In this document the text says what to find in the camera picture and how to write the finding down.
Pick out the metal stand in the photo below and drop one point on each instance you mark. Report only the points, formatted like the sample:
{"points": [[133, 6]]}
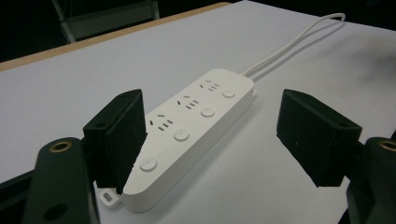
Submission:
{"points": [[106, 20]]}

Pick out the white power strip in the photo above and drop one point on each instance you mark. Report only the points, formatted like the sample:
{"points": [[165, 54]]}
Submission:
{"points": [[190, 130]]}

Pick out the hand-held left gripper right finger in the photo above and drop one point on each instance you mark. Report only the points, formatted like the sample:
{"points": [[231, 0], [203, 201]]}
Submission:
{"points": [[314, 137]]}

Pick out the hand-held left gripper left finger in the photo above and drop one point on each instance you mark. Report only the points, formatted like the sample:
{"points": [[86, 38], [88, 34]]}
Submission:
{"points": [[116, 140]]}

